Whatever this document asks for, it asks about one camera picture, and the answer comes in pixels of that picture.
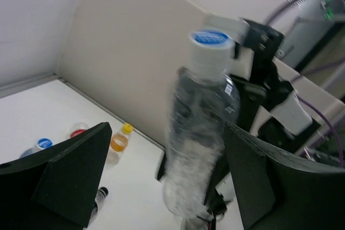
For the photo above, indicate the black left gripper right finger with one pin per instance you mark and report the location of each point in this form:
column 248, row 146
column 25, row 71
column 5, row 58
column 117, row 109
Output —
column 276, row 189

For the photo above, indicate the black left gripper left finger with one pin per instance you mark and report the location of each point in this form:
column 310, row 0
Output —
column 55, row 188

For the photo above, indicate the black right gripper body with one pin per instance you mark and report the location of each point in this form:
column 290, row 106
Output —
column 254, row 72

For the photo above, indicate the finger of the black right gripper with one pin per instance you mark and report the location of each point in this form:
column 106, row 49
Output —
column 196, row 170

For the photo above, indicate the clear Pocari bottle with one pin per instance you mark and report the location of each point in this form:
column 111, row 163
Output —
column 204, row 97

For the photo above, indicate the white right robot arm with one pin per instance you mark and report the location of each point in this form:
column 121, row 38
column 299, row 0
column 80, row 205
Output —
column 288, row 117

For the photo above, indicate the black cap Pepsi bottle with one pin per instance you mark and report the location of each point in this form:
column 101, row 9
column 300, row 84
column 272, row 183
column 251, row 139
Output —
column 100, row 198

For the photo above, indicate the blue label Pocari bottle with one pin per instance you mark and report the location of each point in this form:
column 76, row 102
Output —
column 41, row 144

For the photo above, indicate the red label clear bottle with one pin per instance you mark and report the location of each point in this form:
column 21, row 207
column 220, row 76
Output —
column 77, row 129

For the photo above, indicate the yellow cap small bottle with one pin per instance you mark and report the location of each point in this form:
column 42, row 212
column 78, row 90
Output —
column 118, row 145

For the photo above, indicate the aluminium table frame rail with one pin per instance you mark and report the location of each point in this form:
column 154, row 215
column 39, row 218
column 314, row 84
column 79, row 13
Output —
column 22, row 85

